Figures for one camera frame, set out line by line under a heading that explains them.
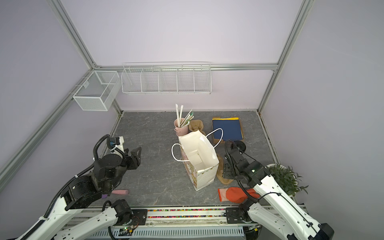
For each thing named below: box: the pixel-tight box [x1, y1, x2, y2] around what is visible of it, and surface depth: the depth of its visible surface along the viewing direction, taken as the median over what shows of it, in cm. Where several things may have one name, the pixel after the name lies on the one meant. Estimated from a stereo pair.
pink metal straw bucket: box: [173, 117, 189, 137], surface depth 101 cm
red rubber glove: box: [218, 187, 260, 203], surface depth 80 cm
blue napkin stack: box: [212, 117, 244, 141], surface depth 113 cm
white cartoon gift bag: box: [171, 128, 224, 191], surface depth 76 cm
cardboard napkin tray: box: [212, 116, 245, 144], surface depth 113 cm
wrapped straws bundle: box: [175, 103, 195, 128], surface depth 101 cm
